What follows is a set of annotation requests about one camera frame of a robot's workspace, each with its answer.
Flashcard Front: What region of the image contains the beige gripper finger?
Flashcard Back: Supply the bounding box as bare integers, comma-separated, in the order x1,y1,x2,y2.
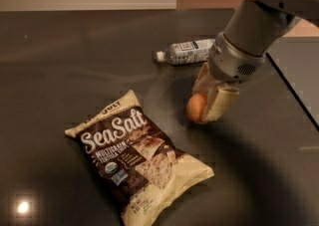
201,83,239,123
192,62,219,95

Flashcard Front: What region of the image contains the orange fruit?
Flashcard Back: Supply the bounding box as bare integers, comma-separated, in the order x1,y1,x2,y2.
186,93,207,123

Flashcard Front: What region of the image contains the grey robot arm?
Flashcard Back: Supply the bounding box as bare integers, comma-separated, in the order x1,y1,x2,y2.
187,0,319,123

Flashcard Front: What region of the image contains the brown sea salt chip bag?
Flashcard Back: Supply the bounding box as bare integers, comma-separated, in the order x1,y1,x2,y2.
65,91,214,226

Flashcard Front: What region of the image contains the clear plastic water bottle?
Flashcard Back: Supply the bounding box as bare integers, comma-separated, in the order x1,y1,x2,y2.
153,39,214,66

